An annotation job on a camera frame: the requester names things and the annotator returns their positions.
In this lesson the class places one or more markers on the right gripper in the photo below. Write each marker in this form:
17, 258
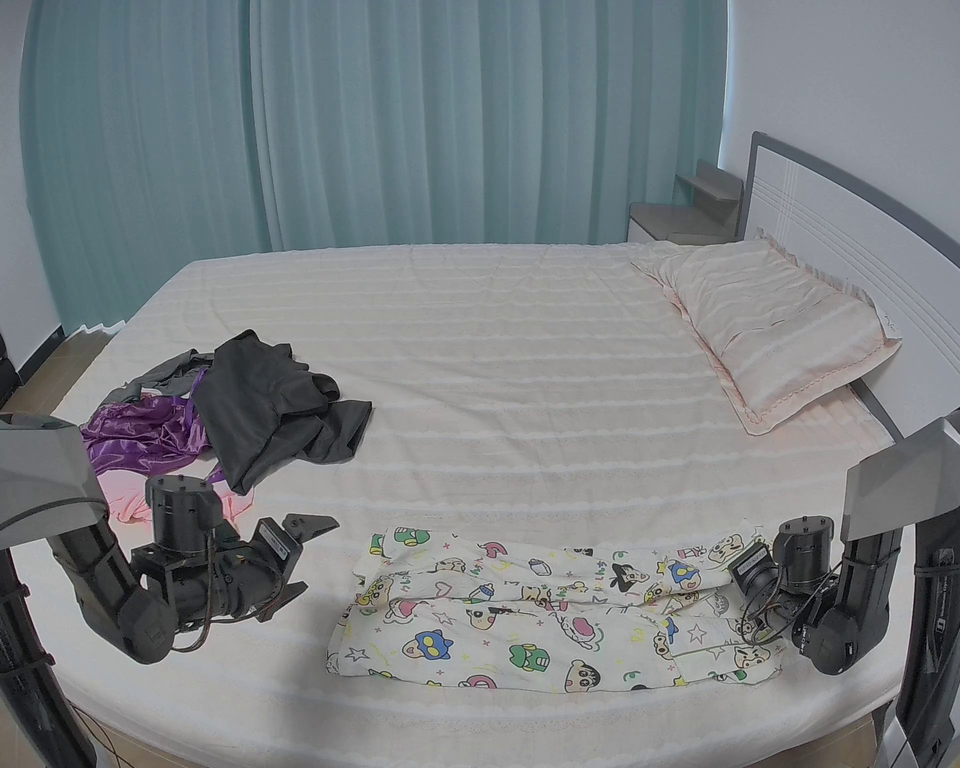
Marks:
752, 570

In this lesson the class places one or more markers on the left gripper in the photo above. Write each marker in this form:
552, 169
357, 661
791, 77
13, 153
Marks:
274, 559

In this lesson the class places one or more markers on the white printed pyjama top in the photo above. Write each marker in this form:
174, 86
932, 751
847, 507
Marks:
525, 630

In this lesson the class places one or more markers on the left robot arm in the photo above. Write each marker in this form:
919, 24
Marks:
97, 585

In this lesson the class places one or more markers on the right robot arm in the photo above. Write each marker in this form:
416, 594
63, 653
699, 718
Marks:
900, 487

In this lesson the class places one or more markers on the bed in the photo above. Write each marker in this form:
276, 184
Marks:
525, 352

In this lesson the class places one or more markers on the black garment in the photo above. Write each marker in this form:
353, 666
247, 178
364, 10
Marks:
255, 405

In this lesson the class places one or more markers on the pink garment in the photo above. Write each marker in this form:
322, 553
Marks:
127, 502

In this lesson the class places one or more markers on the purple satin garment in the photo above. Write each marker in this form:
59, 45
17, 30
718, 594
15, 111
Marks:
142, 435

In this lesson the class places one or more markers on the pink striped pillow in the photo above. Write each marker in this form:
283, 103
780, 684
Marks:
780, 322

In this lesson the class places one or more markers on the dark grey chest of drawers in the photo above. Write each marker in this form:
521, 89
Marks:
6, 360

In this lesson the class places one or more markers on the grey bedside table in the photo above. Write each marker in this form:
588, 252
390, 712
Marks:
675, 217

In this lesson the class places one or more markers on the blue-green curtain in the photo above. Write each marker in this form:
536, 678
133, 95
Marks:
150, 150
487, 112

